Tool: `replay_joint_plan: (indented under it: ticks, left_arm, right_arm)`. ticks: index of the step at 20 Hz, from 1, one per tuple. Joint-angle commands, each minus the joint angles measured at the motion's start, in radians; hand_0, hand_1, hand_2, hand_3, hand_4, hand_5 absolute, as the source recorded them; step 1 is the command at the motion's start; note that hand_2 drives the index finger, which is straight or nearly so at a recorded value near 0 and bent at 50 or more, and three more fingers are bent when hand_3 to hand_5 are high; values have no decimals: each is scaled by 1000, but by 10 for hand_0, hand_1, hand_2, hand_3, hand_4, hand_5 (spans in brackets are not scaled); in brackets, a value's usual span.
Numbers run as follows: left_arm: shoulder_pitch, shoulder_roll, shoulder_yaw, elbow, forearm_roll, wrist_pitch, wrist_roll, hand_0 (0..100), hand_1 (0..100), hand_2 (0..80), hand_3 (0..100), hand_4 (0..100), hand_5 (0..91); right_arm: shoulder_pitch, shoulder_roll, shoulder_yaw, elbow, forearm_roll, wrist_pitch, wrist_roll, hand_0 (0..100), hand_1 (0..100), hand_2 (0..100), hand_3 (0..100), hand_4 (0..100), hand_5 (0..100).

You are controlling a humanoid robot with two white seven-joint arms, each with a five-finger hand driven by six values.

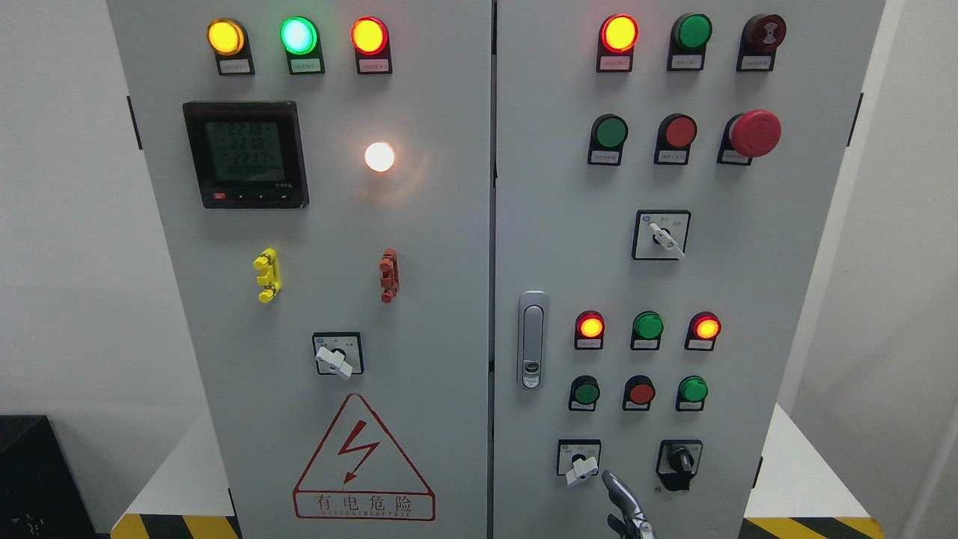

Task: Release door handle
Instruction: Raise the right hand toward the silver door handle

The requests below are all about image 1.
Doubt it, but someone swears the red emergency stop mushroom button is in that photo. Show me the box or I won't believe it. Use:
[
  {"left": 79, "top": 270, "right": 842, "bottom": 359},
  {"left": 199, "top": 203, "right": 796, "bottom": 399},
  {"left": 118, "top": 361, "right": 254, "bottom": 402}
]
[{"left": 716, "top": 109, "right": 781, "bottom": 166}]

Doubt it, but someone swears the grey robotic right hand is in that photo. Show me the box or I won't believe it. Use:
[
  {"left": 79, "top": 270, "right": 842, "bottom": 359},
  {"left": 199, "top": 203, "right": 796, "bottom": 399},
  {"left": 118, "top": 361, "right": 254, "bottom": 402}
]
[{"left": 601, "top": 469, "right": 656, "bottom": 538}]

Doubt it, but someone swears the black box lower left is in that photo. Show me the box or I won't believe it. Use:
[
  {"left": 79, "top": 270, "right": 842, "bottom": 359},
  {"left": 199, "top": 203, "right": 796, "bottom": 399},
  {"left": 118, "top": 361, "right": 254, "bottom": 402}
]
[{"left": 1, "top": 415, "right": 97, "bottom": 538}]

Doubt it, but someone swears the red push button upper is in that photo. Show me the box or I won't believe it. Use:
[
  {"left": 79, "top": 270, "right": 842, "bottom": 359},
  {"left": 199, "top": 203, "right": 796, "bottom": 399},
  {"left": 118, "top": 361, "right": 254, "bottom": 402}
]
[{"left": 653, "top": 113, "right": 698, "bottom": 166}]

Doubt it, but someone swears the red-orange indicator light left door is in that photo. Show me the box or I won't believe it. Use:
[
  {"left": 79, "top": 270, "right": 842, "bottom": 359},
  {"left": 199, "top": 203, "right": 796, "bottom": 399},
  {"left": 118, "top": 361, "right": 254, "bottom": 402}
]
[{"left": 350, "top": 16, "right": 393, "bottom": 75}]

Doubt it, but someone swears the green push button lower left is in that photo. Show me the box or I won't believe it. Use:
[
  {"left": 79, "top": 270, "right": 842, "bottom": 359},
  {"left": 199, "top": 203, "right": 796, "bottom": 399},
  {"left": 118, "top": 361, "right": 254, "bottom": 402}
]
[{"left": 567, "top": 375, "right": 601, "bottom": 412}]

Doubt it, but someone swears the red lit indicator top right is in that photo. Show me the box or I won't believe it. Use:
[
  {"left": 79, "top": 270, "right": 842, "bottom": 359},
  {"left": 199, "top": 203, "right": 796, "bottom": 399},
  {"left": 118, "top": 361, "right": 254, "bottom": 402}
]
[{"left": 596, "top": 13, "right": 640, "bottom": 73}]

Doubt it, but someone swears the red electric hazard warning sticker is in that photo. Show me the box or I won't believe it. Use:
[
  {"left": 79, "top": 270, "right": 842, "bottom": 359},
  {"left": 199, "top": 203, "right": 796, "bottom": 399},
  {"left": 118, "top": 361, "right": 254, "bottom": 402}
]
[{"left": 292, "top": 393, "right": 436, "bottom": 521}]

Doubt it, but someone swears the red push button lower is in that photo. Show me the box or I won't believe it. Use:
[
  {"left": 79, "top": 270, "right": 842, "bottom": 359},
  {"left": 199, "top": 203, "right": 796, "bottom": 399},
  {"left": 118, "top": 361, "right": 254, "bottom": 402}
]
[{"left": 620, "top": 375, "right": 656, "bottom": 412}]

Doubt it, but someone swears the red lit indicator middle right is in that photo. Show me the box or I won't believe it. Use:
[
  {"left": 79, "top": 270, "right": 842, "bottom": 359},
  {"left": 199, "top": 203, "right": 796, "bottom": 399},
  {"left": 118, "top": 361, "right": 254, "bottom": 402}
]
[{"left": 684, "top": 311, "right": 722, "bottom": 351}]

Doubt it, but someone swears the green push button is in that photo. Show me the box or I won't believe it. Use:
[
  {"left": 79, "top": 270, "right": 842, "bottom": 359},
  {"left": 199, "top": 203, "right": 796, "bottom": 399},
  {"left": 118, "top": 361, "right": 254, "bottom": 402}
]
[
  {"left": 567, "top": 375, "right": 601, "bottom": 412},
  {"left": 675, "top": 375, "right": 709, "bottom": 412},
  {"left": 588, "top": 114, "right": 629, "bottom": 166}
]

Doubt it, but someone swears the red lit indicator middle left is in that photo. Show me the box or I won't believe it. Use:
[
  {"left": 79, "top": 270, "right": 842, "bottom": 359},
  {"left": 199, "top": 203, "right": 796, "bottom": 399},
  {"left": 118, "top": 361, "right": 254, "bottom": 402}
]
[{"left": 574, "top": 310, "right": 605, "bottom": 350}]

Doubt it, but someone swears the grey cabinet door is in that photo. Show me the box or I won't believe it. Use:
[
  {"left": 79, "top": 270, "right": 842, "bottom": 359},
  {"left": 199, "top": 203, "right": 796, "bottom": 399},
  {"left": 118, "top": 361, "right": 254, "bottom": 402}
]
[
  {"left": 492, "top": 1, "right": 885, "bottom": 538},
  {"left": 107, "top": 1, "right": 492, "bottom": 538}
]

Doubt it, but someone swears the black knob selector switch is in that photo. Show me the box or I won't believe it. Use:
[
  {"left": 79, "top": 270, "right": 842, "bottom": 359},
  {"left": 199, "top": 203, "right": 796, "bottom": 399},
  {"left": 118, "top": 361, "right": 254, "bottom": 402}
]
[{"left": 656, "top": 439, "right": 704, "bottom": 492}]

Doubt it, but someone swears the left door selector switch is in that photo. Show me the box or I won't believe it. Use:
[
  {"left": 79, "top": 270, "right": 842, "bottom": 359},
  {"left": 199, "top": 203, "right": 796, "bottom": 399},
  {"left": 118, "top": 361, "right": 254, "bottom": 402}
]
[{"left": 312, "top": 332, "right": 364, "bottom": 380}]

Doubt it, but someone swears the yellow indicator light top left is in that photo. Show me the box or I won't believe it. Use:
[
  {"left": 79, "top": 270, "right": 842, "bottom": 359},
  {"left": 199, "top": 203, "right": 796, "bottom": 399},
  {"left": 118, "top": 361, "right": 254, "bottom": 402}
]
[{"left": 207, "top": 18, "right": 254, "bottom": 76}]

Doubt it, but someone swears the red terminal connector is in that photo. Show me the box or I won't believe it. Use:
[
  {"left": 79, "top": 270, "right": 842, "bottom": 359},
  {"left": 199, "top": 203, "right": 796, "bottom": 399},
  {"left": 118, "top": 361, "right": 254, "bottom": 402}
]
[{"left": 379, "top": 249, "right": 400, "bottom": 304}]

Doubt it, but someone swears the lower white selector switch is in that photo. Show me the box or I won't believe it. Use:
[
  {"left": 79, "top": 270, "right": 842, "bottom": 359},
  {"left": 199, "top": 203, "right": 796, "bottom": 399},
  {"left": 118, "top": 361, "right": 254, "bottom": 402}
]
[{"left": 555, "top": 438, "right": 602, "bottom": 487}]

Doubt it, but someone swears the black digital power meter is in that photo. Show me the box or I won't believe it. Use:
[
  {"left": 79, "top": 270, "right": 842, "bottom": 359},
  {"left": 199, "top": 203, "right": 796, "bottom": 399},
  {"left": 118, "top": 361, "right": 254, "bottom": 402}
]
[{"left": 183, "top": 101, "right": 309, "bottom": 209}]

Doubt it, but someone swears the red lit indicator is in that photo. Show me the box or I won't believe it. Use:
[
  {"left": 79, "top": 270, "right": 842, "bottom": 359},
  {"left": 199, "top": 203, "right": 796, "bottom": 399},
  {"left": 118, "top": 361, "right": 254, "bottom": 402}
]
[
  {"left": 574, "top": 310, "right": 605, "bottom": 350},
  {"left": 596, "top": 13, "right": 640, "bottom": 73},
  {"left": 684, "top": 311, "right": 722, "bottom": 351}
]

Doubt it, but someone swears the silver cabinet door handle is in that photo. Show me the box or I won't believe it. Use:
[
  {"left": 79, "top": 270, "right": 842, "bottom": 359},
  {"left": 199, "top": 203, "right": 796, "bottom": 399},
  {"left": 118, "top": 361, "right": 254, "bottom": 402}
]
[{"left": 517, "top": 290, "right": 548, "bottom": 390}]

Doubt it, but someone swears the green lit indicator light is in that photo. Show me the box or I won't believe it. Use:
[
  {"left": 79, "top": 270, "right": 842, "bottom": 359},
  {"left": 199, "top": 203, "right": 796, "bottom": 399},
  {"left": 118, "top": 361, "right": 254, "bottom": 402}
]
[{"left": 278, "top": 16, "right": 325, "bottom": 75}]

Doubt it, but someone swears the left grey cabinet door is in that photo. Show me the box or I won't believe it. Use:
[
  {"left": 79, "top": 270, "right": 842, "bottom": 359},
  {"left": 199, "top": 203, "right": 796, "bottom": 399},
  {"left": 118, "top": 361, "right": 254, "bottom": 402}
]
[{"left": 107, "top": 1, "right": 492, "bottom": 538}]

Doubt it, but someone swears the green push button lower right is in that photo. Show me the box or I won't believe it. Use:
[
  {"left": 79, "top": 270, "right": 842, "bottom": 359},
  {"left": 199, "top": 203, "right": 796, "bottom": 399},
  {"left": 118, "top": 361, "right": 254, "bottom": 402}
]
[{"left": 675, "top": 375, "right": 709, "bottom": 412}]

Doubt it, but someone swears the red push button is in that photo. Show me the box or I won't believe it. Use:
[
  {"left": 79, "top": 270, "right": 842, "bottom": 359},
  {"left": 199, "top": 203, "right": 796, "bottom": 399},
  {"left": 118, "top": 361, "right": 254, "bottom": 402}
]
[
  {"left": 620, "top": 375, "right": 656, "bottom": 412},
  {"left": 653, "top": 113, "right": 698, "bottom": 166}
]

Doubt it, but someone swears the green push button upper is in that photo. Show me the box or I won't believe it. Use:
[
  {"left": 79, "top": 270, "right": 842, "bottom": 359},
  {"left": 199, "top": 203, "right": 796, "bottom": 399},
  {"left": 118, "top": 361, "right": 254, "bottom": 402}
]
[{"left": 588, "top": 114, "right": 629, "bottom": 166}]

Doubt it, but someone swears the upper right selector switch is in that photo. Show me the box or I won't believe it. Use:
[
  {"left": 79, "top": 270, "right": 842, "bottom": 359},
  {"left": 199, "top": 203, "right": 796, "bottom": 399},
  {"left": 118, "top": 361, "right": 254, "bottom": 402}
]
[{"left": 632, "top": 210, "right": 692, "bottom": 261}]

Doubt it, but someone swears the green indicator middle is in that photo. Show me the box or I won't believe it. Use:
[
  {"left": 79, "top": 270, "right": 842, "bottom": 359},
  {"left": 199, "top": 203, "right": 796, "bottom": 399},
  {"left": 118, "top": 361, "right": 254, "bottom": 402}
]
[{"left": 630, "top": 311, "right": 664, "bottom": 350}]

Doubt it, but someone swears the yellow terminal connector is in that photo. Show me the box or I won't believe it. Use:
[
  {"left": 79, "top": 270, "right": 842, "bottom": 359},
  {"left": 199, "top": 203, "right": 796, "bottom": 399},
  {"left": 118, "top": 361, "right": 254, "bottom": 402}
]
[{"left": 252, "top": 248, "right": 283, "bottom": 304}]

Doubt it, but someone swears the right grey cabinet door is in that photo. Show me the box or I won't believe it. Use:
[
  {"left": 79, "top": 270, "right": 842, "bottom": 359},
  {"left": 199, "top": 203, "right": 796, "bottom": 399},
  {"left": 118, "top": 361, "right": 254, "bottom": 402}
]
[{"left": 492, "top": 1, "right": 885, "bottom": 538}]

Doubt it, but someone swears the dark red buzzer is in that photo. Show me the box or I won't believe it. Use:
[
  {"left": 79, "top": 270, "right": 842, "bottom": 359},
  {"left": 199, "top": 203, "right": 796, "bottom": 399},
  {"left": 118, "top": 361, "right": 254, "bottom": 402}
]
[{"left": 736, "top": 13, "right": 787, "bottom": 73}]

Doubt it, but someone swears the white glowing indicator light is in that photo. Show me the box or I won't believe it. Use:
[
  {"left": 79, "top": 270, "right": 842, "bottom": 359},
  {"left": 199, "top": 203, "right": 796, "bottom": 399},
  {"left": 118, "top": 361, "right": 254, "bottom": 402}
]
[{"left": 364, "top": 142, "right": 396, "bottom": 173}]

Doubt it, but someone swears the green indicator top right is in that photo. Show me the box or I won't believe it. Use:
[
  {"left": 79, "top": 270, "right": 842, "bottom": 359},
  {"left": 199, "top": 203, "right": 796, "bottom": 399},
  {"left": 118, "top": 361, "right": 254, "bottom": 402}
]
[{"left": 667, "top": 13, "right": 714, "bottom": 72}]

